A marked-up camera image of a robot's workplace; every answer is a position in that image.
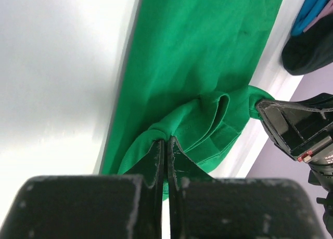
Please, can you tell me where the folded blue t-shirt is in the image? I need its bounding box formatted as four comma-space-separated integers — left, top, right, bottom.
290, 0, 329, 36

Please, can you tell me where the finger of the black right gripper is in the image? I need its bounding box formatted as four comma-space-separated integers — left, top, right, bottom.
255, 98, 332, 160

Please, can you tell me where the green t-shirt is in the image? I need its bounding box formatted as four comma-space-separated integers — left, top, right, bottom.
100, 0, 313, 202

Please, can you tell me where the folded black t-shirt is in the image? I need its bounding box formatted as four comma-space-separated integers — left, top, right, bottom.
281, 14, 332, 76

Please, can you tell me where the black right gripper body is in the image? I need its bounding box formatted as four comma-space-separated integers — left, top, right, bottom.
293, 93, 333, 232

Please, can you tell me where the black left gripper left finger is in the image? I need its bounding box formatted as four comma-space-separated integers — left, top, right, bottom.
1, 140, 164, 238

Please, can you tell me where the folded pink t-shirt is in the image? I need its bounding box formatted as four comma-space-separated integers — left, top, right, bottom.
303, 4, 332, 33

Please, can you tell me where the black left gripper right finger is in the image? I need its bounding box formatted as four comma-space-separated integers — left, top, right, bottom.
166, 137, 324, 238

